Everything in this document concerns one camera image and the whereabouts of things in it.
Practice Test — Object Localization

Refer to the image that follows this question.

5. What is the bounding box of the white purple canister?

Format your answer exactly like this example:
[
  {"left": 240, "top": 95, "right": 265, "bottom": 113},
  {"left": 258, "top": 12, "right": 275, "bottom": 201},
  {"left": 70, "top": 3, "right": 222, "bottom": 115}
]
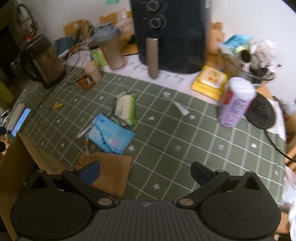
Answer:
[{"left": 218, "top": 77, "right": 257, "bottom": 128}]

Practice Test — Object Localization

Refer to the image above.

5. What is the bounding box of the green white wipes pack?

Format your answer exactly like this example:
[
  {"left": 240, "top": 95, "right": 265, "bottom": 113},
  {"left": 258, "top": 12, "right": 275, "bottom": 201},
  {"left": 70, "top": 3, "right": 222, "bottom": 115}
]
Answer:
[{"left": 111, "top": 91, "right": 137, "bottom": 126}]

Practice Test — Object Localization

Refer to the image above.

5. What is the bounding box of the glass bowl with clutter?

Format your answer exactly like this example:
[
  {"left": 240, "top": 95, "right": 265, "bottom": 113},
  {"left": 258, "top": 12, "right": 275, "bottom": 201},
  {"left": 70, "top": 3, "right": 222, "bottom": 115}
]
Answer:
[{"left": 217, "top": 35, "right": 281, "bottom": 85}]

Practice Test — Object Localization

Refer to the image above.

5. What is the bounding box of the white power bank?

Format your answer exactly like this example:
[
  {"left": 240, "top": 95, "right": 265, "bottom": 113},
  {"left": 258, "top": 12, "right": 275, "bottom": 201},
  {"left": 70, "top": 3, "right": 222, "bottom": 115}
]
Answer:
[{"left": 6, "top": 103, "right": 26, "bottom": 132}]

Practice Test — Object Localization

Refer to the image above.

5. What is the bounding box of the brown burlap pouch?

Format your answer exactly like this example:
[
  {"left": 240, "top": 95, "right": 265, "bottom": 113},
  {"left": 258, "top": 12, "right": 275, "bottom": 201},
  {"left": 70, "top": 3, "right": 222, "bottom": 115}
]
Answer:
[{"left": 74, "top": 152, "right": 132, "bottom": 197}]

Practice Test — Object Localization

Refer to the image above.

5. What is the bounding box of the green label jar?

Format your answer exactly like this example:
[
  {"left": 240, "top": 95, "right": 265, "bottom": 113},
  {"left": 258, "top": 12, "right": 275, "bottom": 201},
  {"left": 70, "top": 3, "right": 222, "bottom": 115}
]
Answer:
[{"left": 91, "top": 48, "right": 108, "bottom": 67}]

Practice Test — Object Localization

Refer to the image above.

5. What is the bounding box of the blue wet wipes pack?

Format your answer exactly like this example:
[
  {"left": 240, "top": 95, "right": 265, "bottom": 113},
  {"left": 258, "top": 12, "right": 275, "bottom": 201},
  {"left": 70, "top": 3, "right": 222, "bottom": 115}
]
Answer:
[{"left": 86, "top": 113, "right": 135, "bottom": 155}]

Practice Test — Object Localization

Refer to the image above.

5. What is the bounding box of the black electric kettle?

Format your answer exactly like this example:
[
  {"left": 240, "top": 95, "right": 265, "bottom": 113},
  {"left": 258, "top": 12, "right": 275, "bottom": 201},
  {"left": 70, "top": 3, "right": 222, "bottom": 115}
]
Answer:
[{"left": 19, "top": 35, "right": 66, "bottom": 88}]

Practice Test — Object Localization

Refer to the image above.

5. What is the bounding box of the yellow wipes pack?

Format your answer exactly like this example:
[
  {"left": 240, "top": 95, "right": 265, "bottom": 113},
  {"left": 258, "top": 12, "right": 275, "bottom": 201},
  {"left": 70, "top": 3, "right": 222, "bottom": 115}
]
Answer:
[{"left": 191, "top": 66, "right": 228, "bottom": 100}]

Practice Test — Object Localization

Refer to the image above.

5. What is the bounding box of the yellow small tool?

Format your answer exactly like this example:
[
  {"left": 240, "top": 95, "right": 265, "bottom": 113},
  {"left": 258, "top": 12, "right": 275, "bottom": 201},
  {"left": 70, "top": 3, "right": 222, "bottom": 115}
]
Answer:
[{"left": 52, "top": 103, "right": 64, "bottom": 109}]

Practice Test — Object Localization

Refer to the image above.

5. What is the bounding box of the black round stand base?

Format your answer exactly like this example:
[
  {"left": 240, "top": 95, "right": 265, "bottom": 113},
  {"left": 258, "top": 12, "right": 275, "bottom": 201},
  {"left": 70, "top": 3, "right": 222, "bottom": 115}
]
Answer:
[{"left": 245, "top": 93, "right": 276, "bottom": 130}]

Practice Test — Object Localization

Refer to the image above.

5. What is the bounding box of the smartphone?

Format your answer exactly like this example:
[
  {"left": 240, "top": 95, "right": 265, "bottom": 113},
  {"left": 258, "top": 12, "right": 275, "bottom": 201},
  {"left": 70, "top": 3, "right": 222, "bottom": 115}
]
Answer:
[{"left": 11, "top": 108, "right": 31, "bottom": 137}]

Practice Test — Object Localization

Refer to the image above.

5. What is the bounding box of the grey lid shaker bottle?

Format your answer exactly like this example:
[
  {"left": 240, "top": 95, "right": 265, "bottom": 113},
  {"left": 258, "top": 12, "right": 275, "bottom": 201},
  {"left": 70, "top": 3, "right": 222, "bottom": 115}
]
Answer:
[{"left": 94, "top": 22, "right": 126, "bottom": 70}]

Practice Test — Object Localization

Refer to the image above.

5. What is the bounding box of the green checkered tablecloth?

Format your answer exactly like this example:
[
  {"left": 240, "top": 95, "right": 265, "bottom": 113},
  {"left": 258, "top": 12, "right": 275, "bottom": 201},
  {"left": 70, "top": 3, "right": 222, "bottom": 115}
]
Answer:
[{"left": 17, "top": 67, "right": 285, "bottom": 202}]

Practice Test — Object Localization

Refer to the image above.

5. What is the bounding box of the black power cable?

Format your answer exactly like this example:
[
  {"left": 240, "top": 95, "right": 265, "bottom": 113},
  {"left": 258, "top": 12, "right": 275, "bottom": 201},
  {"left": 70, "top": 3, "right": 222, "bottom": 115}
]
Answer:
[{"left": 14, "top": 46, "right": 93, "bottom": 130}]

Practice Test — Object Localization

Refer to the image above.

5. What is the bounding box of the small brown wooden box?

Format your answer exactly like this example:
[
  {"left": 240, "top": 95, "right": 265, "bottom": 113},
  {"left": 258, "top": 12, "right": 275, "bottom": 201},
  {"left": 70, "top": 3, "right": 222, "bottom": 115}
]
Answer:
[{"left": 77, "top": 74, "right": 96, "bottom": 91}]

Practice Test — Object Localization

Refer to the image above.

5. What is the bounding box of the black air fryer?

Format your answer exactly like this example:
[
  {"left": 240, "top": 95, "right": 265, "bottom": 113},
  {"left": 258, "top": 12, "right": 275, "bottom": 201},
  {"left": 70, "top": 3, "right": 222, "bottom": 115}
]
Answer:
[{"left": 130, "top": 0, "right": 211, "bottom": 79}]

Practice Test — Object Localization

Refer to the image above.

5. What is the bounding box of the cardboard box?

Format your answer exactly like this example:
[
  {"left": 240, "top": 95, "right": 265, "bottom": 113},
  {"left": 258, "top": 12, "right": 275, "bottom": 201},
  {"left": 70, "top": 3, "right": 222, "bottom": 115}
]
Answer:
[{"left": 0, "top": 133, "right": 66, "bottom": 240}]

